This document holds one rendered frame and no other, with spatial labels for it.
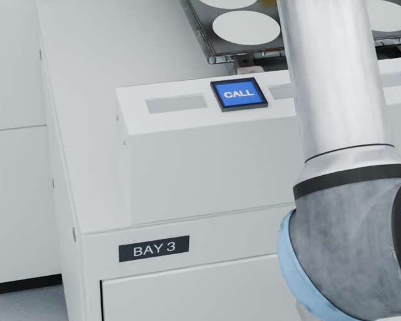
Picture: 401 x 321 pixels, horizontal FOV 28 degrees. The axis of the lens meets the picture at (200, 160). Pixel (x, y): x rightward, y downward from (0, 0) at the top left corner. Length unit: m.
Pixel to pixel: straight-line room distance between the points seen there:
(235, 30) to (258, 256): 0.34
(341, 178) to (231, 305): 0.46
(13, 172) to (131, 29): 0.50
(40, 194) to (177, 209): 0.81
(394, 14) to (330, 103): 0.57
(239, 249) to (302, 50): 0.37
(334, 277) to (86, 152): 0.48
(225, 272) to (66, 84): 0.38
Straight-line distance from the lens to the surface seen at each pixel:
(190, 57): 1.28
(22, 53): 1.54
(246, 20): 1.23
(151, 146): 0.90
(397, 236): 0.68
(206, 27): 1.20
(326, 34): 0.76
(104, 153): 1.08
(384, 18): 1.28
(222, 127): 0.91
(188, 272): 1.06
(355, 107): 0.74
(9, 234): 1.83
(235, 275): 1.08
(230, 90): 0.95
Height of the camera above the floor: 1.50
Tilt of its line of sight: 39 degrees down
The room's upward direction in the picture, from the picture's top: 3 degrees clockwise
